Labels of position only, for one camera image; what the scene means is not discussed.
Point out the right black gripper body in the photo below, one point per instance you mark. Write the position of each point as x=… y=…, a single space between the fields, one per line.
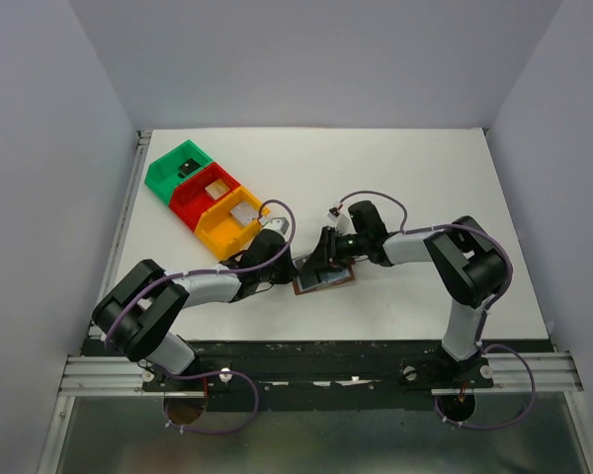
x=350 y=246

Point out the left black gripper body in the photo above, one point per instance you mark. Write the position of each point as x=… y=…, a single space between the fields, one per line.
x=281 y=273

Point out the brown leather card holder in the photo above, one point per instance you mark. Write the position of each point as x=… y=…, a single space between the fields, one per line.
x=305 y=282

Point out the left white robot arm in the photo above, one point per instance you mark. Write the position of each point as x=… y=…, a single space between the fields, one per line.
x=137 y=314

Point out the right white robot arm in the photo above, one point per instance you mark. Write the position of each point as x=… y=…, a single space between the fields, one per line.
x=473 y=267

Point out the silver card in yellow bin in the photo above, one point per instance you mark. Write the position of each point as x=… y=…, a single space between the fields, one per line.
x=244 y=214

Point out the gold card in red bin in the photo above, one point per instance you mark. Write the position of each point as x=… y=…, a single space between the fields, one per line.
x=217 y=189

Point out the black card in green bin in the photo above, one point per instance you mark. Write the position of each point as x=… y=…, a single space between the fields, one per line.
x=188 y=168

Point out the yellow plastic bin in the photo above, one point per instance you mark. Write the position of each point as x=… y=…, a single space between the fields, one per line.
x=218 y=231

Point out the red plastic bin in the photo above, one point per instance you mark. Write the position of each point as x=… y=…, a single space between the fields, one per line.
x=190 y=200

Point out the green plastic bin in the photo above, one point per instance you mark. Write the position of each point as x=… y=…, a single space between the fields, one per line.
x=162 y=175

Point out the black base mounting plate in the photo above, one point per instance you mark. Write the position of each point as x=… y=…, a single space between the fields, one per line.
x=237 y=377

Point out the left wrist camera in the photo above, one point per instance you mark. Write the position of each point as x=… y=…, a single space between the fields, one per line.
x=280 y=225

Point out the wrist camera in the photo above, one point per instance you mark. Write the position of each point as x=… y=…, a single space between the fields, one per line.
x=280 y=225
x=340 y=221

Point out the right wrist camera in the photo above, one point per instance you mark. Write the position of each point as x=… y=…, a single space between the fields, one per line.
x=340 y=221

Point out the aluminium rail frame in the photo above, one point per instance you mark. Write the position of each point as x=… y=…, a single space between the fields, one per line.
x=65 y=405

